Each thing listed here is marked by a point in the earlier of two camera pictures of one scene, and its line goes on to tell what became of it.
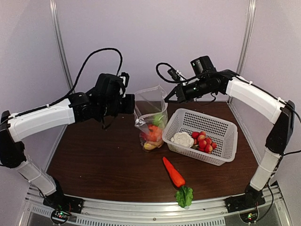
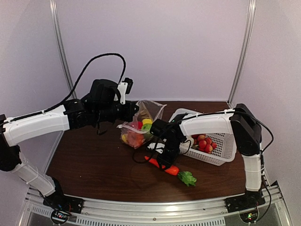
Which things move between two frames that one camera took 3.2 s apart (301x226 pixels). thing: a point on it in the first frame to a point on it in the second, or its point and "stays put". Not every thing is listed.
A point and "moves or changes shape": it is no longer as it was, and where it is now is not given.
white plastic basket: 224,133 stays put
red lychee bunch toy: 201,143 stays put
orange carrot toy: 176,175 to 173,170
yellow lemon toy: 152,145 moves or changes shape
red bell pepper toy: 145,136 to 137,125
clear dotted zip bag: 151,110 moves or changes shape
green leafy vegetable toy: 184,196 to 187,177
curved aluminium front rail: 211,212 stays put
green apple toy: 158,119 to 146,126
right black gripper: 170,95 to 167,162
